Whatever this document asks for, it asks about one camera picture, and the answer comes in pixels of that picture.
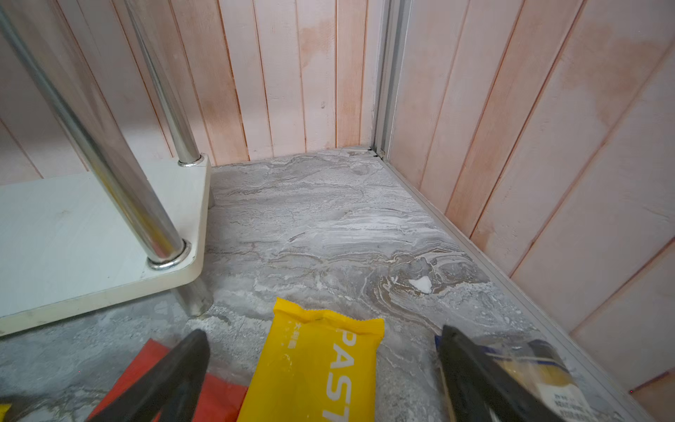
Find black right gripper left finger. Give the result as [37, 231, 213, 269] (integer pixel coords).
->
[91, 330, 210, 421]

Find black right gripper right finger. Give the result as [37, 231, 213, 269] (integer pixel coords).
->
[439, 325, 562, 421]

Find brown blue spaghetti package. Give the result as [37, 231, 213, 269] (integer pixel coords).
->
[434, 335, 599, 422]

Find yellow pasta package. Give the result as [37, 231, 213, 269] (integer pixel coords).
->
[238, 299, 385, 421]

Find red spaghetti package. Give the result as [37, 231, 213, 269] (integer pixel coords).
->
[87, 339, 248, 422]

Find white two-tier shelf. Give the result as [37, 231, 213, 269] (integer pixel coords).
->
[1, 1, 212, 336]

